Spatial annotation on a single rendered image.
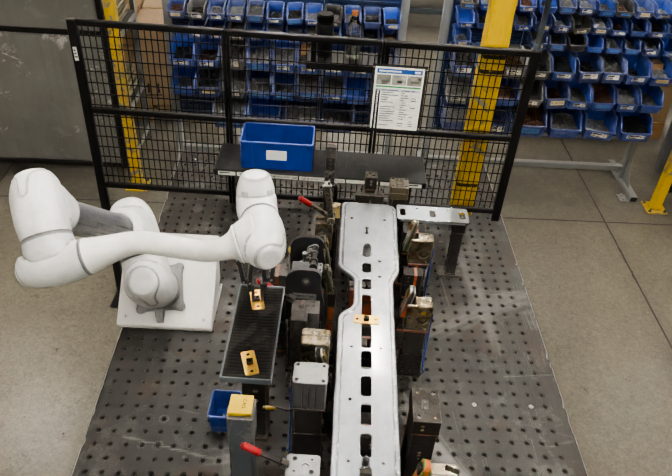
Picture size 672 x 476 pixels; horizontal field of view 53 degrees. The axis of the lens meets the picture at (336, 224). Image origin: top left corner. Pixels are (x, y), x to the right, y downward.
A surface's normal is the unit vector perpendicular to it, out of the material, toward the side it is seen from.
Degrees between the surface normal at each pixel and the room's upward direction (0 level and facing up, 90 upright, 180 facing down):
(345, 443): 0
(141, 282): 49
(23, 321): 0
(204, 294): 43
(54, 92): 92
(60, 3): 92
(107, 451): 0
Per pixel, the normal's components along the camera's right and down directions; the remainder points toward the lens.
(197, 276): 0.03, -0.17
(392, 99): -0.04, 0.61
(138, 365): 0.06, -0.79
